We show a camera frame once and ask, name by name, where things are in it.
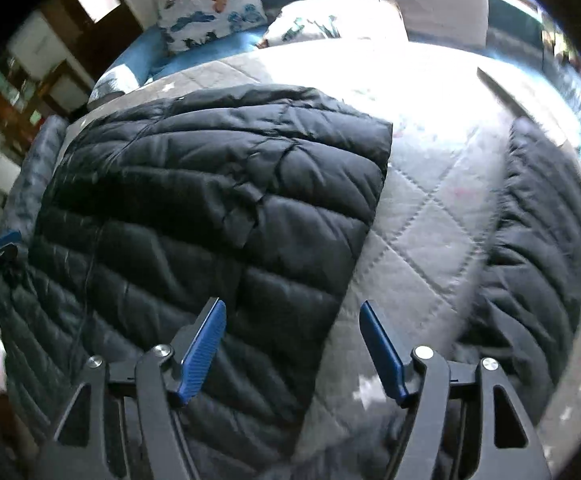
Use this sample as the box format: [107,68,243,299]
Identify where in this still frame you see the white pillow with blue print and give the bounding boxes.
[258,0,409,49]

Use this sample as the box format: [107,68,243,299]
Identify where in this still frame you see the grey star quilted mat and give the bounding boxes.
[95,40,581,479]

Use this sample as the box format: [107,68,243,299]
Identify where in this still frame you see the beige back cushion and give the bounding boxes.
[373,0,491,51]

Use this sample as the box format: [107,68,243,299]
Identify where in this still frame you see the butterfly print pillow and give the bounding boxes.
[154,0,266,54]

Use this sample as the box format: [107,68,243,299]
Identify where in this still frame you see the black puffer down jacket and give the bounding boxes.
[0,84,581,479]

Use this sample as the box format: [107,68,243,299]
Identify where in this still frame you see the dark wooden door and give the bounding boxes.
[41,0,143,77]

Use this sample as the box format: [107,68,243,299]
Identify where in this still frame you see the teal sofa bed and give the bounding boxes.
[87,0,581,196]

